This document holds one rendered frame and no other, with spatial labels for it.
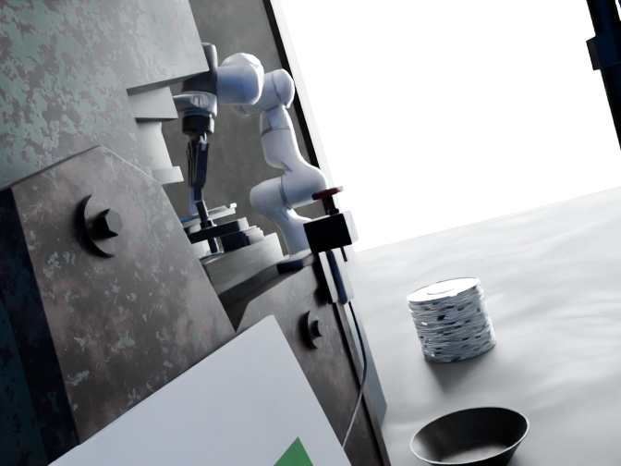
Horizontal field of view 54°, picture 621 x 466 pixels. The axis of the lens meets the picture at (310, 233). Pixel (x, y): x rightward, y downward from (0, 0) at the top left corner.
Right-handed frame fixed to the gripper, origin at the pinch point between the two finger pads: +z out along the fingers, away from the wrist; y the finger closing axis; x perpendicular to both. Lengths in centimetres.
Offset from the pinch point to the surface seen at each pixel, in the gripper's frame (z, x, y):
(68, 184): 7, 32, -68
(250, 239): 11.1, -0.3, -38.7
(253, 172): -88, -168, 435
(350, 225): 6.8, -25.7, -29.6
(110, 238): 13, 27, -66
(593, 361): 44, -126, -4
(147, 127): -11.5, 15.5, -21.6
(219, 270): 16.8, 6.6, -42.7
